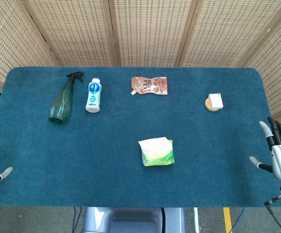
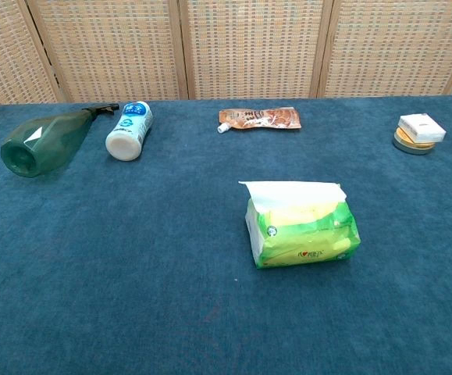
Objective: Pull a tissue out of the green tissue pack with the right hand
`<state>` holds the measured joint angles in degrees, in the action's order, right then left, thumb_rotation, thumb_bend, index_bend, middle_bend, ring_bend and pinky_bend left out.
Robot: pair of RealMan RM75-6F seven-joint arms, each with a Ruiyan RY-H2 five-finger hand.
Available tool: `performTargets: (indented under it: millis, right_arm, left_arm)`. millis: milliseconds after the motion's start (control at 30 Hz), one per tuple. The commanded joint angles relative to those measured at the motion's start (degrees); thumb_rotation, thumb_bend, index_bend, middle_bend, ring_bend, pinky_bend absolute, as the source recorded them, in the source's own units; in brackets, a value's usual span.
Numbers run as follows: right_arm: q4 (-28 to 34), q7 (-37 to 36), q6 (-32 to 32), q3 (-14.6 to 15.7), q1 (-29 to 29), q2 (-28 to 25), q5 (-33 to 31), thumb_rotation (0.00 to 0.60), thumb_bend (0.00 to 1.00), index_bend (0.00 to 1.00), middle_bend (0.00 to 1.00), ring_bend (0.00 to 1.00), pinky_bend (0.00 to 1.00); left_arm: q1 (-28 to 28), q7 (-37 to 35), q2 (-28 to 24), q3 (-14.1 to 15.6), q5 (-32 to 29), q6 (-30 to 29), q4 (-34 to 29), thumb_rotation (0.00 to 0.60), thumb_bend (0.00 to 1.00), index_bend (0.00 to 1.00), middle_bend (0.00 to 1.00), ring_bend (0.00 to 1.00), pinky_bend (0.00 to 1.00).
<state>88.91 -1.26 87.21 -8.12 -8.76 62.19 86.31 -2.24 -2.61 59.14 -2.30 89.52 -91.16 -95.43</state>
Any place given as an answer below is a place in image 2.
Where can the white bottle with blue label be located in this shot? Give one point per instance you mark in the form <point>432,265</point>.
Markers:
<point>130,129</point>

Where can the brown spout pouch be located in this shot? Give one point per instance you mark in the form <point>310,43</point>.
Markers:
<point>264,118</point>

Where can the green transparent spray bottle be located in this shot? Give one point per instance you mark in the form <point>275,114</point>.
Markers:
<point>38,144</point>

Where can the green tissue pack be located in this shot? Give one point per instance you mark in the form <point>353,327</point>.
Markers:
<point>307,242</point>

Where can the round tape roll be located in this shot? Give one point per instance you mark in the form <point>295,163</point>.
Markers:
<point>409,147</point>

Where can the blue tablecloth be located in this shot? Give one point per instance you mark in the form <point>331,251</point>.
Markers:
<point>132,273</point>

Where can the small white box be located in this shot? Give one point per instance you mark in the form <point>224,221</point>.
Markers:
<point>422,129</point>

